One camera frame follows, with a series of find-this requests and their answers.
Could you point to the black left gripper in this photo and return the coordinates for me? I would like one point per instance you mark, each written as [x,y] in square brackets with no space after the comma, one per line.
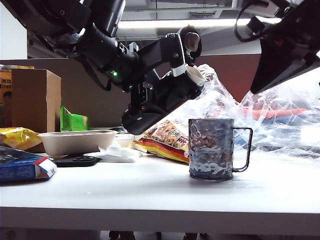
[152,57]

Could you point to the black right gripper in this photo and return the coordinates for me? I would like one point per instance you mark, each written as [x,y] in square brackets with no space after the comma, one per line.
[282,60]

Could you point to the black thermos with flip lid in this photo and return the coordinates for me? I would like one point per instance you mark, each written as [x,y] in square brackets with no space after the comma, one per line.
[162,105]

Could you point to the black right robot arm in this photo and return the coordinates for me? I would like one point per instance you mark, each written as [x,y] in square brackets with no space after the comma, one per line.
[300,10]

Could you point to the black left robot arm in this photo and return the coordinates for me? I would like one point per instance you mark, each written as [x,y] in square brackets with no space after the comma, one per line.
[100,42]

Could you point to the long ceiling light strip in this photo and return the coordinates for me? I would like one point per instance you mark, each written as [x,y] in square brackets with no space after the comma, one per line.
[150,23]

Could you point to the ceiling air vent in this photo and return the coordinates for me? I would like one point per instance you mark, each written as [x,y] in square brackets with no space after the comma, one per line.
[202,16]

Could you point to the orange long object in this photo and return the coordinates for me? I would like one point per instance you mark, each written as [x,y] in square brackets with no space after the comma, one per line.
[275,113]

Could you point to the clear crumpled plastic bag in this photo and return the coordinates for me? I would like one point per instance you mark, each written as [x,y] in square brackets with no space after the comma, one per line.
[275,130]

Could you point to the orange striped cracker bag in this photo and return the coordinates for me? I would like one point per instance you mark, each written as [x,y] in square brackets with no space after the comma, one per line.
[165,140]

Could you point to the hammered metal mug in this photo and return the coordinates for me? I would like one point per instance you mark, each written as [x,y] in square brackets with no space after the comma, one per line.
[211,150]

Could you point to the small white plastic container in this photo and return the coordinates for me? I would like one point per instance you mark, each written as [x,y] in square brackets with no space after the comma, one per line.
[125,140]

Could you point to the brown desk partition panel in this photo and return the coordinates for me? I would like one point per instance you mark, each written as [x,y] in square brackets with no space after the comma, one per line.
[82,100]

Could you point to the white crumpled tissue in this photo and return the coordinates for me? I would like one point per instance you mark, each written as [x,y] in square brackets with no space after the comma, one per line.
[117,152]

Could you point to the green snack packet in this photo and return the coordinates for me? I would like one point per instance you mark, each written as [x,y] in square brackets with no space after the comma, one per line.
[72,122]

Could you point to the beige paper pulp bowl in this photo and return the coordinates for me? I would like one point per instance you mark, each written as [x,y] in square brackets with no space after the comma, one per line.
[75,143]

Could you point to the black phone case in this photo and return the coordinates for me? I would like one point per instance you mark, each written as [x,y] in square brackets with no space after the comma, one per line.
[76,161]

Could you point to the brown cardboard box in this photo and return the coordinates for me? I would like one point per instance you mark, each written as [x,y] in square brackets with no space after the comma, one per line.
[35,100]

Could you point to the yellow printed carton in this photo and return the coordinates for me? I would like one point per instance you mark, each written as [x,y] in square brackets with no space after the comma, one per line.
[5,85]

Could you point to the yellow chip bag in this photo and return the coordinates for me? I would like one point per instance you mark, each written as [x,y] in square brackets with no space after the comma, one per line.
[16,137]

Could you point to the blue cardboard box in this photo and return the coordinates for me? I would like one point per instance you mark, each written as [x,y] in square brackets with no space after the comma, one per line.
[18,170]

